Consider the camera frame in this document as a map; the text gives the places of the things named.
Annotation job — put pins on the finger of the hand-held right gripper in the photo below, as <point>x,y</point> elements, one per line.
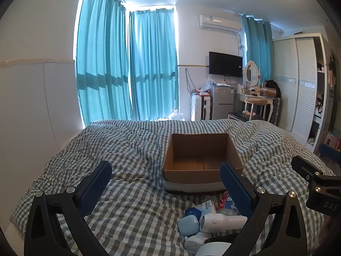
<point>331,153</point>
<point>302,164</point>

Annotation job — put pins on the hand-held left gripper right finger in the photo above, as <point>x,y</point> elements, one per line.
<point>235,189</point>

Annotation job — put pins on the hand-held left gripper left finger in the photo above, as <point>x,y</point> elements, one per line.
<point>97,186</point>

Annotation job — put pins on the clear bottle red label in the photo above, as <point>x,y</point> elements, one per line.
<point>226,202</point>

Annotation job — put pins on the blue packet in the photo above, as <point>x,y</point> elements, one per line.
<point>202,208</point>

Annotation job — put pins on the brown cardboard box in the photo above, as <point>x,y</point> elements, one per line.
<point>186,177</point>

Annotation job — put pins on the light blue cup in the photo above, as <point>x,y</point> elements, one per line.
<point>189,224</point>

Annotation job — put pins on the white plastic device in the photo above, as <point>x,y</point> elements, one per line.
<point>194,241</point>

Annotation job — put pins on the pink stool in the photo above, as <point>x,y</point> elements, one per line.
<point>333,140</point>

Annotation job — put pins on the grey checked blanket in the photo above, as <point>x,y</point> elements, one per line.
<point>106,144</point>

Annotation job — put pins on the black low stool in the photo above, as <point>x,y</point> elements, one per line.
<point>237,115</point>

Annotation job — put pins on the wooden chair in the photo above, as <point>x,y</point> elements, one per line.
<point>255,101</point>

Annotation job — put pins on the white sliding-door wardrobe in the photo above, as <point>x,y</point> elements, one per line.
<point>286,85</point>

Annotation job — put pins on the black bag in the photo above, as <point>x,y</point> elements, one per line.
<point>273,86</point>

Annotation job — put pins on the silver fridge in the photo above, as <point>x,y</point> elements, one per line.
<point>222,101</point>

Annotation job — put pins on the white suitcase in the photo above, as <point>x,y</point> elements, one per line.
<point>197,108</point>

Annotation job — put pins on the white dressing table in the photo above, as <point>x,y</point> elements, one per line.
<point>239,96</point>

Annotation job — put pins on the clear plastic bag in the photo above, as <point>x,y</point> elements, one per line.
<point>175,116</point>

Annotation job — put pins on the white oval mirror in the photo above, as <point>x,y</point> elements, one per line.
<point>254,72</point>

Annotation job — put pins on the crumpled plastic bag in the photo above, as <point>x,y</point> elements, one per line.
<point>206,86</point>

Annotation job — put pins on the narrow teal curtain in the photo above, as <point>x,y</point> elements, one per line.
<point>262,48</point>

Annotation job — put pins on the wide teal curtain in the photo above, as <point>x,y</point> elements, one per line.
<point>101,58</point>

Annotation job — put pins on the white air conditioner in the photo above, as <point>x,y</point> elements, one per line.
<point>221,22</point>

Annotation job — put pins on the black wall television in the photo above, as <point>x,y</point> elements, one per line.
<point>225,64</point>

